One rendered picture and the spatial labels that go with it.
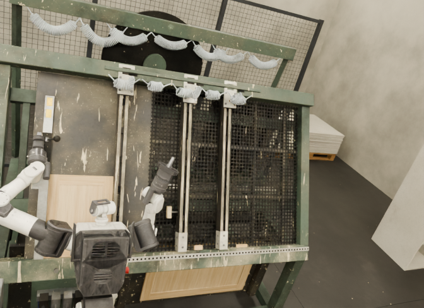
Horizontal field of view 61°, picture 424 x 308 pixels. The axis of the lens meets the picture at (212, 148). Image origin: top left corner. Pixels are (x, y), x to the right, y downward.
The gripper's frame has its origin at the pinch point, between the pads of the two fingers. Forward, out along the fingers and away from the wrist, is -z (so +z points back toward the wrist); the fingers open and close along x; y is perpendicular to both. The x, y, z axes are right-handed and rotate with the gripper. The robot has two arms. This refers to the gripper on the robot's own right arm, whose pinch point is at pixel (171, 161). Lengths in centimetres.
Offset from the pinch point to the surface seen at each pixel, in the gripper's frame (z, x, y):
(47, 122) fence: 18, 77, 8
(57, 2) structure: -44, 120, 45
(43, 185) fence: 49, 60, -2
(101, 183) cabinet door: 40, 35, 18
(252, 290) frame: 99, -100, 99
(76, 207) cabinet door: 56, 40, 7
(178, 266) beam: 70, -32, 28
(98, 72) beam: -20, 68, 25
